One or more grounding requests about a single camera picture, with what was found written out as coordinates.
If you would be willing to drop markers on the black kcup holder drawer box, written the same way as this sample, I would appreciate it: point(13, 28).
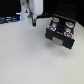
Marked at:
point(66, 13)

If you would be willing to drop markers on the green-lidded white kcup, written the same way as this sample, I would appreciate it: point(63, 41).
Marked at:
point(33, 19)

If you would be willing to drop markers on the kcup with blue lid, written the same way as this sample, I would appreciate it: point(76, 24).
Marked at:
point(69, 24)

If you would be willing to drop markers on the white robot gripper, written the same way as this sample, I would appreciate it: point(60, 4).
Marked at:
point(35, 7)

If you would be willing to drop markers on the kcup with red lid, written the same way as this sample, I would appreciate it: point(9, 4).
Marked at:
point(68, 34)

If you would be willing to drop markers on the kcup with red-blue lid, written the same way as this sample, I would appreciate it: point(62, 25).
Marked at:
point(53, 28)
point(55, 19)

